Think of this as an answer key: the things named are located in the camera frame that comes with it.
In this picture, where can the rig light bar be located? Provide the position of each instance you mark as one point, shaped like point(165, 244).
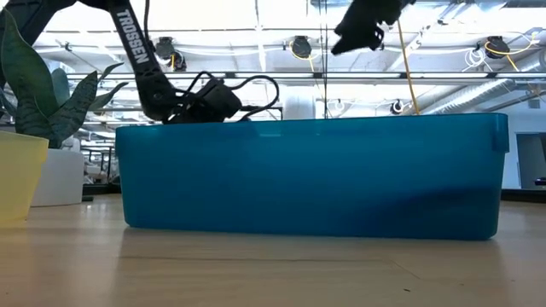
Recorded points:
point(362, 76)

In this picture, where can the green plant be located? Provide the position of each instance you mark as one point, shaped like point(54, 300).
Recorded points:
point(25, 85)

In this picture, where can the yellow plastic bin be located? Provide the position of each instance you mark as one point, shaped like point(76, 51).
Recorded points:
point(19, 179)

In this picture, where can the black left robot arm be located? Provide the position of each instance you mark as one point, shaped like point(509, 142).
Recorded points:
point(136, 51)

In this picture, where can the dark door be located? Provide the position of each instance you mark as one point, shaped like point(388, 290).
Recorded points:
point(531, 160)

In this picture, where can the white column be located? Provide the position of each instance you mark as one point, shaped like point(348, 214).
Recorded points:
point(298, 104)

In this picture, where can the silver ventilation duct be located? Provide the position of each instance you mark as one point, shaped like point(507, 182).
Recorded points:
point(469, 96)

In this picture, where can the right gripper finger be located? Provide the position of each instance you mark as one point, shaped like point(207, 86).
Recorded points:
point(358, 30)

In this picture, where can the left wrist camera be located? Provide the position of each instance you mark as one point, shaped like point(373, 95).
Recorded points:
point(217, 102)

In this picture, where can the blue plastic bin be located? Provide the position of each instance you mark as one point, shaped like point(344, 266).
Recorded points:
point(298, 179)

